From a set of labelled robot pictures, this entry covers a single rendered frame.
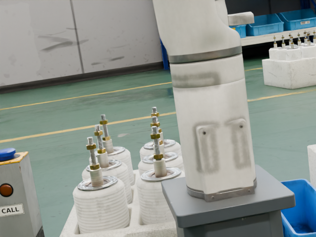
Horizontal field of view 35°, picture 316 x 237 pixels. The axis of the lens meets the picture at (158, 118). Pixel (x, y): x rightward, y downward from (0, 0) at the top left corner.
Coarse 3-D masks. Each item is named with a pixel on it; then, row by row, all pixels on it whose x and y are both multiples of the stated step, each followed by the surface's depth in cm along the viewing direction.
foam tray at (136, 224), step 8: (136, 176) 118; (136, 192) 107; (136, 200) 102; (72, 208) 103; (128, 208) 98; (136, 208) 97; (72, 216) 98; (136, 216) 93; (72, 224) 94; (136, 224) 89; (152, 224) 88; (160, 224) 88; (168, 224) 87; (64, 232) 90; (72, 232) 90; (96, 232) 88; (104, 232) 88; (112, 232) 87; (120, 232) 87; (128, 232) 86; (136, 232) 86; (144, 232) 86; (152, 232) 86; (160, 232) 86; (168, 232) 86; (176, 232) 86
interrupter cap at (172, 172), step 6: (168, 168) 95; (174, 168) 94; (144, 174) 93; (150, 174) 93; (168, 174) 92; (174, 174) 90; (180, 174) 91; (144, 180) 90; (150, 180) 89; (156, 180) 88; (162, 180) 88
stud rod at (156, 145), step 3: (153, 126) 90; (156, 126) 90; (153, 129) 90; (156, 129) 90; (153, 132) 90; (156, 132) 90; (153, 141) 91; (156, 141) 90; (156, 144) 91; (156, 147) 91; (159, 147) 91; (156, 150) 91; (159, 150) 91; (156, 153) 91; (159, 153) 91; (156, 159) 91; (159, 159) 91
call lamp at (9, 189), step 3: (3, 186) 93; (6, 186) 93; (9, 186) 93; (0, 189) 93; (3, 189) 93; (6, 189) 93; (9, 189) 93; (0, 192) 93; (3, 192) 93; (6, 192) 93; (9, 192) 93; (3, 195) 93; (6, 195) 93
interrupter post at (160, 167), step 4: (156, 160) 91; (160, 160) 91; (164, 160) 91; (156, 164) 91; (160, 164) 91; (164, 164) 91; (156, 168) 91; (160, 168) 91; (164, 168) 91; (156, 172) 91; (160, 172) 91; (164, 172) 91; (156, 176) 91; (160, 176) 91
